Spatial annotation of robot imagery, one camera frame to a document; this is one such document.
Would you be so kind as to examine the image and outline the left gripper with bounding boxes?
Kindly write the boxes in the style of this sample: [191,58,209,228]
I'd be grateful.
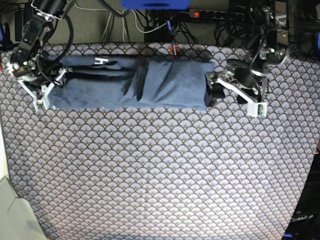
[204,59,268,107]

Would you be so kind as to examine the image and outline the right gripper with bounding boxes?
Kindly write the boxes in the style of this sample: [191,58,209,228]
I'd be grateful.
[7,51,64,88]

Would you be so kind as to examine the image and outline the blue T-shirt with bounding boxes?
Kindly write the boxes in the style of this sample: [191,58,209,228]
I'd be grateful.
[48,55,216,110]

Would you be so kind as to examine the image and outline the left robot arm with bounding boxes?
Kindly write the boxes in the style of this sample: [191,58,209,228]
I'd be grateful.
[204,0,289,108]

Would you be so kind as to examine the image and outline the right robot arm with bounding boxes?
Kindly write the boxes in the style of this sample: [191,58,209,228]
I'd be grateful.
[7,0,75,87]

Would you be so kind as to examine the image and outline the black power brick left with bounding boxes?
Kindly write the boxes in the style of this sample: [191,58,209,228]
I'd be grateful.
[14,2,35,42]

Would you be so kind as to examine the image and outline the red black table clamp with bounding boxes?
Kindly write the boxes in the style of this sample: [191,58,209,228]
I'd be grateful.
[169,43,179,58]

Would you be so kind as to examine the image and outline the black power adapter box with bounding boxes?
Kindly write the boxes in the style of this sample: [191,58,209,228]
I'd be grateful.
[144,24,173,43]

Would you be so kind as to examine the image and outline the fan patterned tablecloth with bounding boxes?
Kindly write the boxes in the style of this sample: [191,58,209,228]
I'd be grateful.
[0,56,320,240]

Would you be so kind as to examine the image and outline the grey white plastic bin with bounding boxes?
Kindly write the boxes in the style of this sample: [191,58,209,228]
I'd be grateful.
[0,177,47,240]

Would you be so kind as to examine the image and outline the black OpenArm base box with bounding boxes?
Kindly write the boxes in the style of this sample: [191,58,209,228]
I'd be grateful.
[282,153,320,240]

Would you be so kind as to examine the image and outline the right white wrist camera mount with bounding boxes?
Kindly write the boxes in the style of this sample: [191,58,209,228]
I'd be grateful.
[17,67,73,112]

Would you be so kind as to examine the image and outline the white power strip red switch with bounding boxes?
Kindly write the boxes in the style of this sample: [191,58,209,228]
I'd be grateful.
[188,9,245,22]

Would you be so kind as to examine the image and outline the white cables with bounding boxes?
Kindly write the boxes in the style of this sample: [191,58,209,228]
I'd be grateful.
[74,0,168,43]

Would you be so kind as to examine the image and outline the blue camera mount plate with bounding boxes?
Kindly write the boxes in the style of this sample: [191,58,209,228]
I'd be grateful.
[121,0,191,10]

